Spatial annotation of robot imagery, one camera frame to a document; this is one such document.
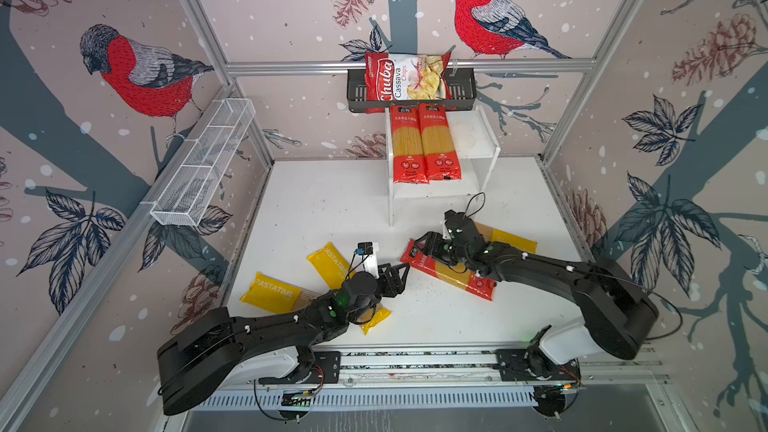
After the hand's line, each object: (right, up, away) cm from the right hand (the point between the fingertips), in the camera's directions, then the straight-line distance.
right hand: (417, 251), depth 86 cm
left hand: (-4, -3, -9) cm, 10 cm away
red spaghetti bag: (-3, +27, -13) cm, 30 cm away
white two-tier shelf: (+15, +30, -8) cm, 34 cm away
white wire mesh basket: (-59, +26, -7) cm, 65 cm away
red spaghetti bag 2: (+5, +25, -15) cm, 30 cm away
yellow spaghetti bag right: (+26, +3, +10) cm, 28 cm away
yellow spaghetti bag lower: (-40, -13, -1) cm, 42 cm away
